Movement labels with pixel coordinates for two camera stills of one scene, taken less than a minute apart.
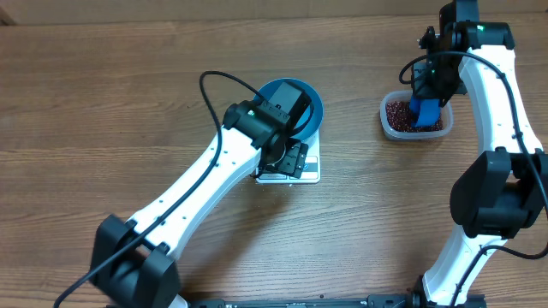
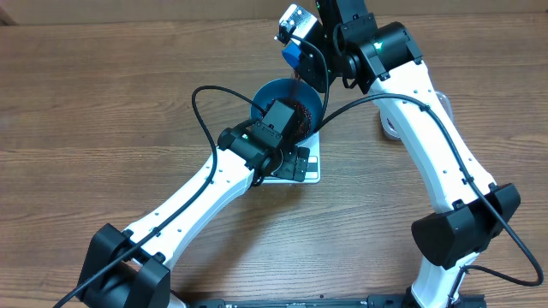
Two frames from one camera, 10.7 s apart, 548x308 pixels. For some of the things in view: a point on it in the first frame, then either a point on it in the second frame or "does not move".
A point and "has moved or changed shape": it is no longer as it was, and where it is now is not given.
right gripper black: (421, 89) → (312, 70)
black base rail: (372, 301) does not move
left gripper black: (291, 162) does not move
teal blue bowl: (267, 88) does not move
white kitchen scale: (312, 169) does not move
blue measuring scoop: (424, 112) has moved or changed shape
